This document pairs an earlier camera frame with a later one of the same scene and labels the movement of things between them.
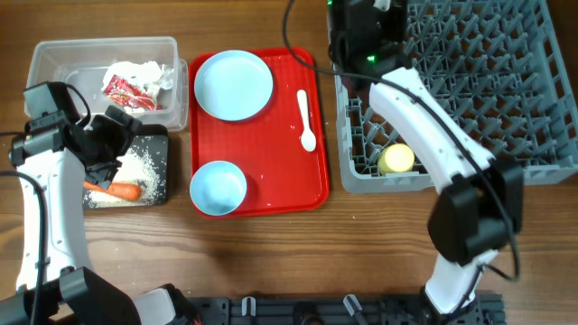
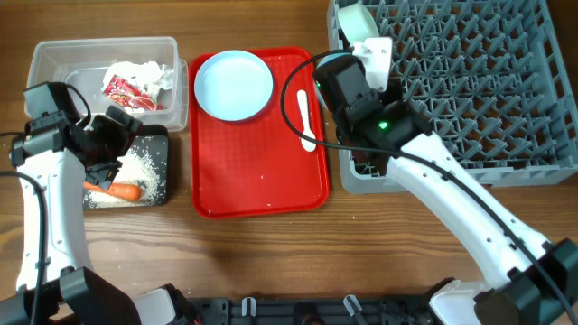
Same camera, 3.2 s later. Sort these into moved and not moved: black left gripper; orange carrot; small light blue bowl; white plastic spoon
Moved: small light blue bowl
Not moved: orange carrot; black left gripper; white plastic spoon
